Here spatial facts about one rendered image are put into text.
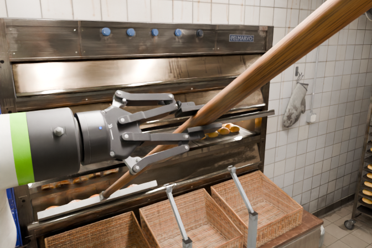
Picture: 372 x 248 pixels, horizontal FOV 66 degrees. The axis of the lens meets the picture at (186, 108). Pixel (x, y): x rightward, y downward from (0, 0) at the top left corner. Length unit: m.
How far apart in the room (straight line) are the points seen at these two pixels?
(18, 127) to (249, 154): 2.31
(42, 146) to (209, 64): 1.81
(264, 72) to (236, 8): 1.90
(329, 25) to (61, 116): 0.32
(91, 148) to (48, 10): 1.37
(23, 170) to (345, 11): 0.37
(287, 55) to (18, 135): 0.32
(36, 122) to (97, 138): 0.07
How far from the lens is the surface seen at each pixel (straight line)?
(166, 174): 2.15
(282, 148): 2.87
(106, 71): 1.78
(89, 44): 1.76
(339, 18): 0.30
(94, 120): 0.40
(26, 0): 1.72
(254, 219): 1.93
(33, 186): 1.90
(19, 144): 0.38
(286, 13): 2.62
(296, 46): 0.32
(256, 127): 2.62
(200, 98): 2.11
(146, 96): 0.46
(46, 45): 1.73
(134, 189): 1.49
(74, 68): 1.75
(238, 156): 2.50
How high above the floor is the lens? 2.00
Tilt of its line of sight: 14 degrees down
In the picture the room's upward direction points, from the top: straight up
